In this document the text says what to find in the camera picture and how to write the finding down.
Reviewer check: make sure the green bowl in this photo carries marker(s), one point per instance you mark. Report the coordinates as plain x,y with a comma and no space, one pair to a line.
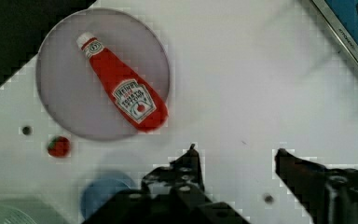
11,215

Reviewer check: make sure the red felt strawberry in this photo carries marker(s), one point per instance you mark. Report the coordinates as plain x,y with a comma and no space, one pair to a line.
59,147

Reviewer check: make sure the red felt ketchup bottle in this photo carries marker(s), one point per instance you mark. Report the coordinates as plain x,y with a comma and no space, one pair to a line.
133,97

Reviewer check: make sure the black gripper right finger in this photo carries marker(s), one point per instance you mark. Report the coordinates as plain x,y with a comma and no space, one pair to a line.
330,196

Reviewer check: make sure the blue round cup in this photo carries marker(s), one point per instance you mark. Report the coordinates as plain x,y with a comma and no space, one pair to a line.
101,189

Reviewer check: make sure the grey round plate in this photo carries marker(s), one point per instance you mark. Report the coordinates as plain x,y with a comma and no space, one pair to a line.
69,89

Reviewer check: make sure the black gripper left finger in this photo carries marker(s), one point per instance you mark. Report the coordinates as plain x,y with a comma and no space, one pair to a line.
171,194

